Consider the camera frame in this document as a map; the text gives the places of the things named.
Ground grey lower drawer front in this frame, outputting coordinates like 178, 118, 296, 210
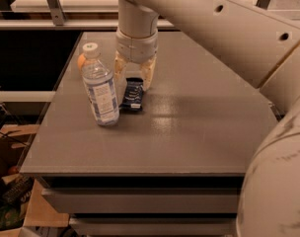
69, 217, 237, 237

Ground grey upper drawer front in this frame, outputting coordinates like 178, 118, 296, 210
41, 189, 239, 213

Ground black remote control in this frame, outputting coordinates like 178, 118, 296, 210
2, 176, 34, 204

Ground orange fruit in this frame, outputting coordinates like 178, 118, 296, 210
77, 54, 86, 70

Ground brown cardboard box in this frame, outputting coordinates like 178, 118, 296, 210
0, 124, 69, 237

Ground metal shelf frame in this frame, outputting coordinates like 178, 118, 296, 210
0, 0, 278, 32

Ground green snack bag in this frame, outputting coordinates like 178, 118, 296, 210
0, 205, 23, 231

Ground blue rxbar blueberry wrapper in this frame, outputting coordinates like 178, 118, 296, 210
119, 77, 143, 112

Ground grey drawer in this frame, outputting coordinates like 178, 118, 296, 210
69, 217, 237, 237
41, 189, 239, 213

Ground clear plastic water bottle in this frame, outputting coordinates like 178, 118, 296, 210
81, 42, 119, 126

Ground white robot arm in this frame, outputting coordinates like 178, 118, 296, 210
128, 0, 300, 237

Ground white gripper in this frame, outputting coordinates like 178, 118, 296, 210
114, 30, 158, 91

